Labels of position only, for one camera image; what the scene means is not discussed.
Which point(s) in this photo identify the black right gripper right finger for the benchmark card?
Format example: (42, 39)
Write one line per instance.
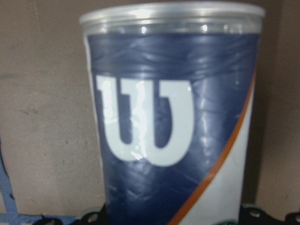
(252, 215)

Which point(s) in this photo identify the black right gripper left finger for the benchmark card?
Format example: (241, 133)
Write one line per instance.
(95, 217)

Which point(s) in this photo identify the white blue tennis ball can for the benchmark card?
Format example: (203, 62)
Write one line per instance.
(172, 85)

